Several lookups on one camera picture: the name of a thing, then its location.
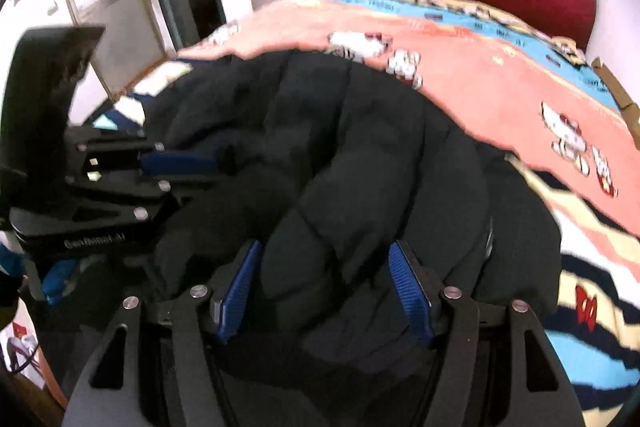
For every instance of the printed cartoon cat blanket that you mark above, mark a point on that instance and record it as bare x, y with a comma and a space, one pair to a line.
475, 72

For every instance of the white door with window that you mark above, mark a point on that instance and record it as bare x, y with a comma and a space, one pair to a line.
100, 7

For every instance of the cardboard pieces by wall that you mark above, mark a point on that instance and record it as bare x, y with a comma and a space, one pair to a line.
627, 107

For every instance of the black hooded puffer jacket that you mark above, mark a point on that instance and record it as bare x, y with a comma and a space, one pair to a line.
350, 147

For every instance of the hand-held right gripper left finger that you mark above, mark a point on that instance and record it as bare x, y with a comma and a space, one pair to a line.
237, 292

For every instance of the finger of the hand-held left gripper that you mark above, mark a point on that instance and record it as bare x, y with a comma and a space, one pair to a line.
120, 202
175, 163

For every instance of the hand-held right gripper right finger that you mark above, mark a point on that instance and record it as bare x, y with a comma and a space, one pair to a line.
410, 292

